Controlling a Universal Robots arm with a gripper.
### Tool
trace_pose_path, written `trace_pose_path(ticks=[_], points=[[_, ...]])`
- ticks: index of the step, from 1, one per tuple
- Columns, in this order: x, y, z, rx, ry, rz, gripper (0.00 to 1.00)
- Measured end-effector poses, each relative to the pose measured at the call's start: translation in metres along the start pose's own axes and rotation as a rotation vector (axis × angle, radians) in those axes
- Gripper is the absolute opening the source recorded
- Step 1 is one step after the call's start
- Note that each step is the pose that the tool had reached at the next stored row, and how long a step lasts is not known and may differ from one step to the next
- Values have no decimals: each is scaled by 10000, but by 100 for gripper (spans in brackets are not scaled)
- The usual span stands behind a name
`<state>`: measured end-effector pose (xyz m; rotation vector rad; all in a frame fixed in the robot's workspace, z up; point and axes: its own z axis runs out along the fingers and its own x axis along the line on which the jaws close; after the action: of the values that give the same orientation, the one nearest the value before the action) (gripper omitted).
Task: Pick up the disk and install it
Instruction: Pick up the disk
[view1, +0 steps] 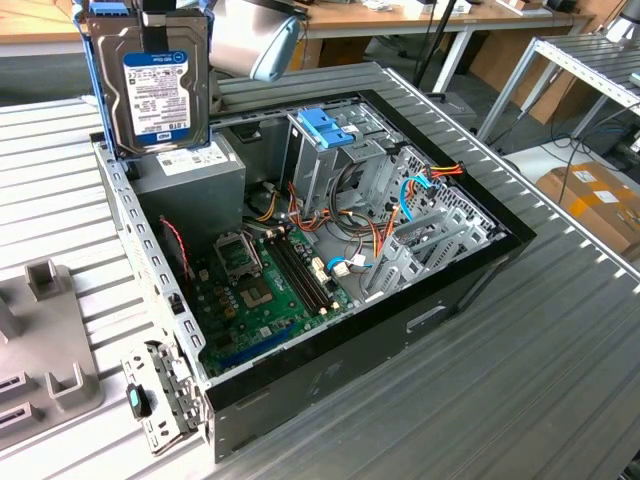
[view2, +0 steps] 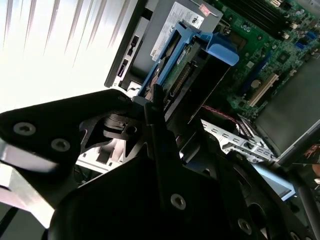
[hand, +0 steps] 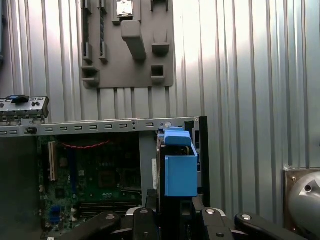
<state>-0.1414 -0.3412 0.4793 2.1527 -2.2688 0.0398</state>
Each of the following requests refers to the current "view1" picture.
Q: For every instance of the silver disk bay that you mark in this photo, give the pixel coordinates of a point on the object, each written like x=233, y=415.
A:
x=385, y=270

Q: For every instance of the grey parts rack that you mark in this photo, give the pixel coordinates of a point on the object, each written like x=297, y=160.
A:
x=50, y=340

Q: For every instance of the labelled cardboard box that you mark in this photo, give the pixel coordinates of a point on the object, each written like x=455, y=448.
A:
x=590, y=210

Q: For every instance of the metal slat side table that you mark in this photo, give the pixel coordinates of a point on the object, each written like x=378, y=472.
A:
x=590, y=60

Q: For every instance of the black open PC case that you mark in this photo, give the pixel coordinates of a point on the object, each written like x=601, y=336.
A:
x=350, y=370

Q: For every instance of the grey plastic box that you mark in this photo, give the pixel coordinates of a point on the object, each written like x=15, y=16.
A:
x=450, y=112

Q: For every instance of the black tripod leg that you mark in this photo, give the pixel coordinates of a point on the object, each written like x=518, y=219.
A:
x=434, y=45

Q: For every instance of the blue and black latch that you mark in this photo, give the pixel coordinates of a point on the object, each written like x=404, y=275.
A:
x=134, y=400

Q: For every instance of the blue expansion slot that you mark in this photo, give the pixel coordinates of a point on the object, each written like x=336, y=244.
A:
x=260, y=347

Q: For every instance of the wooden desk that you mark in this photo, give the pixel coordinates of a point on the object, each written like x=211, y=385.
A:
x=375, y=20

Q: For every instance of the large brown cardboard box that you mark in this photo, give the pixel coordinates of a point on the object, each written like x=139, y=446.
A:
x=500, y=55

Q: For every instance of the blue drive cage bracket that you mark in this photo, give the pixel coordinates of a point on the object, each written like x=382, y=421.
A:
x=325, y=130

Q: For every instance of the black RAM slot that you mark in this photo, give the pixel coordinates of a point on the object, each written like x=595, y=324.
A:
x=304, y=272
x=310, y=269
x=298, y=275
x=291, y=278

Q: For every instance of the silver drive cage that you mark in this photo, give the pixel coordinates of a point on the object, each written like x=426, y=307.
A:
x=312, y=170

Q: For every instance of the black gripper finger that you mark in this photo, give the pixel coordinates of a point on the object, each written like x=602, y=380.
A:
x=154, y=37

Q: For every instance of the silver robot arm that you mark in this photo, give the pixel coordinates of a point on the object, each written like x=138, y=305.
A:
x=235, y=30

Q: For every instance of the silver expansion card retainer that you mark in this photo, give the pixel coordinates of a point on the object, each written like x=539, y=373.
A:
x=165, y=425

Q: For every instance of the silver power supply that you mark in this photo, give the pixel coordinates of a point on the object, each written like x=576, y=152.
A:
x=190, y=195

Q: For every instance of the black case fan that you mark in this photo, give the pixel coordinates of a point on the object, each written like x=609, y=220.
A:
x=172, y=260

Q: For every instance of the green motherboard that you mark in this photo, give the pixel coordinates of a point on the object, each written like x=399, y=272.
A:
x=270, y=325

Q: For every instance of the hard disk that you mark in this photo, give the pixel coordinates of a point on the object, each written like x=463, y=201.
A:
x=150, y=90

